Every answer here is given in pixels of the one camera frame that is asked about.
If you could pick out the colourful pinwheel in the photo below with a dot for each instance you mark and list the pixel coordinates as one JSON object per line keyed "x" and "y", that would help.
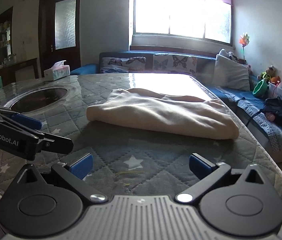
{"x": 244, "y": 41}

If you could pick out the dark wooden door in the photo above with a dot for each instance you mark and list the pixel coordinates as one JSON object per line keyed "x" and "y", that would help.
{"x": 58, "y": 33}

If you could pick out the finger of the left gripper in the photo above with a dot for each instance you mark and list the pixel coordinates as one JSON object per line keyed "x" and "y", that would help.
{"x": 27, "y": 121}
{"x": 57, "y": 144}

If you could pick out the dark blue clothing pile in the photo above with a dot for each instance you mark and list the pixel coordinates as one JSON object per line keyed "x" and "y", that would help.
{"x": 272, "y": 110}

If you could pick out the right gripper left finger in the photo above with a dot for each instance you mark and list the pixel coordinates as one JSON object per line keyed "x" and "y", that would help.
{"x": 70, "y": 176}

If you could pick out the white pillow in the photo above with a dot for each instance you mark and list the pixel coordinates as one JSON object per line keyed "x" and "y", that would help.
{"x": 229, "y": 73}

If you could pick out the tissue box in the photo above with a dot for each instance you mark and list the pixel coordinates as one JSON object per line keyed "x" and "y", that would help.
{"x": 57, "y": 71}

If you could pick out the left butterfly cushion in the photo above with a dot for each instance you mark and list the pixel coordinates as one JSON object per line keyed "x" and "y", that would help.
{"x": 122, "y": 65}

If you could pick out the window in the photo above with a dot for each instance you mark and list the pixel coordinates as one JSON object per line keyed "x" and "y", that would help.
{"x": 191, "y": 24}

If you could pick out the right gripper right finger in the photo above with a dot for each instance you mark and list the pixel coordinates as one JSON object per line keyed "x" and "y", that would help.
{"x": 209, "y": 174}

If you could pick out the blue corner sofa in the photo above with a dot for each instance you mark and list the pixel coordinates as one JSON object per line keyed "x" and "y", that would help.
{"x": 242, "y": 103}

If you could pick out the butterfly cushion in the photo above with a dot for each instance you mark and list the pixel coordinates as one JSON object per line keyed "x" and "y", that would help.
{"x": 175, "y": 64}
{"x": 122, "y": 65}

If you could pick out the plush toy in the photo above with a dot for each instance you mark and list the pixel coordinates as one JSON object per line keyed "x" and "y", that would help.
{"x": 270, "y": 76}

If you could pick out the right butterfly cushion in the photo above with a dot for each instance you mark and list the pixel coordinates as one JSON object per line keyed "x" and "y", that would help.
{"x": 175, "y": 64}

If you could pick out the green plastic bowl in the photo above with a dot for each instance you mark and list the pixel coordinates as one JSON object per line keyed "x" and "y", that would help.
{"x": 260, "y": 89}

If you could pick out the cream knit garment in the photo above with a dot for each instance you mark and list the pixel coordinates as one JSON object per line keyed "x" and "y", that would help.
{"x": 184, "y": 115}

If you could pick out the round induction cooktop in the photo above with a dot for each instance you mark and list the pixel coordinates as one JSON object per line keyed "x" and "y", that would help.
{"x": 36, "y": 99}

